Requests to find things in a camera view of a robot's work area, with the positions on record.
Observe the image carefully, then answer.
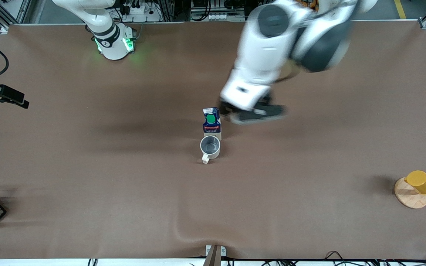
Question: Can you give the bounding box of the white mug with handle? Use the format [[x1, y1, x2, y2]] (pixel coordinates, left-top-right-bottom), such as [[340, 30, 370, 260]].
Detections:
[[200, 135, 221, 164]]

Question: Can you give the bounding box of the long white power strip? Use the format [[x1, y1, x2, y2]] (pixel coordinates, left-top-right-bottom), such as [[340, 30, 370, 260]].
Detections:
[[206, 13, 245, 21]]

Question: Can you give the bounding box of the blue milk carton green cap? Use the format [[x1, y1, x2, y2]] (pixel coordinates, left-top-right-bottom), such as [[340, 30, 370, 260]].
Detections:
[[202, 107, 222, 141]]

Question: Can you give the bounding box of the brown table cover mat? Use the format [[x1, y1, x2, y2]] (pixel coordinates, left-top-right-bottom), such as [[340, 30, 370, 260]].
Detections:
[[0, 20, 426, 260]]

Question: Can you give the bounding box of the round wooden stand base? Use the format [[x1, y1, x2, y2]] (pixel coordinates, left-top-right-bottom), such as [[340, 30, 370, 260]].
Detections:
[[394, 177, 426, 209]]

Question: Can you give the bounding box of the white power strip with plugs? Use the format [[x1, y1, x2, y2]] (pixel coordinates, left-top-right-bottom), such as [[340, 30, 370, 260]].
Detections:
[[122, 2, 162, 23]]

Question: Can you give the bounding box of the yellow plastic cup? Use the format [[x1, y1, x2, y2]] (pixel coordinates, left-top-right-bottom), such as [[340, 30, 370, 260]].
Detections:
[[404, 170, 426, 195]]

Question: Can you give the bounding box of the black equipment box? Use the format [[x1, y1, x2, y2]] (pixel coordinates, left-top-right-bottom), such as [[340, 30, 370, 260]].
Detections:
[[190, 0, 249, 12]]

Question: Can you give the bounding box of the metal bracket with post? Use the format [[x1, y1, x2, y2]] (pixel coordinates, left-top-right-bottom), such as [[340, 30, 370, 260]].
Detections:
[[203, 245, 227, 266]]

